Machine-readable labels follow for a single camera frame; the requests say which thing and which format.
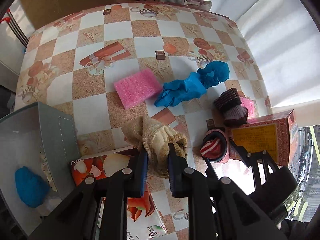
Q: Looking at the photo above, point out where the blue mesh cloth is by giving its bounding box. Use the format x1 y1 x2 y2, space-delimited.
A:
15 166 50 208

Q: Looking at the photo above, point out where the beige knitted sock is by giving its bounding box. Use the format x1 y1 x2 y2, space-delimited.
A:
121 115 188 179

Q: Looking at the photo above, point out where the red yellow carton box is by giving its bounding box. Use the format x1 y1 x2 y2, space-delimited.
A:
229 110 298 166

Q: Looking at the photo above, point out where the floral tissue pack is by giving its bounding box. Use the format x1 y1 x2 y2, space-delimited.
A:
71 147 167 239

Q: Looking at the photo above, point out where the light blue fluffy cloth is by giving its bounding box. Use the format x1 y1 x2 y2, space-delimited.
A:
36 196 62 216

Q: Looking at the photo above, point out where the dark purple knitted sock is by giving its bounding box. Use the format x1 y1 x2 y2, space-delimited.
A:
214 88 248 127

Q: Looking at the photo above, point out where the white polka dot scrunchie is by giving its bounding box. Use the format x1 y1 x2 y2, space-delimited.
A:
40 147 57 192

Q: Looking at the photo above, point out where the grey storage box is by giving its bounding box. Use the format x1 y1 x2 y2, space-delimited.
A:
1 102 80 236

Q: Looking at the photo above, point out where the blue rubber glove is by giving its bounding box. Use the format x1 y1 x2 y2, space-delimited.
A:
154 61 230 107

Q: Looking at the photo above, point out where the pink foam sponge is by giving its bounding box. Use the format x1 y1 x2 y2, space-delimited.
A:
114 69 162 109

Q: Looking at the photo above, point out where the patterned checkered tablecloth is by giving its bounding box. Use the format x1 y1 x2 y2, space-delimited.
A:
14 2 273 240

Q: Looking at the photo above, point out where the red handled mop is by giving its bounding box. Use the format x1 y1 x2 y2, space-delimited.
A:
1 9 29 48

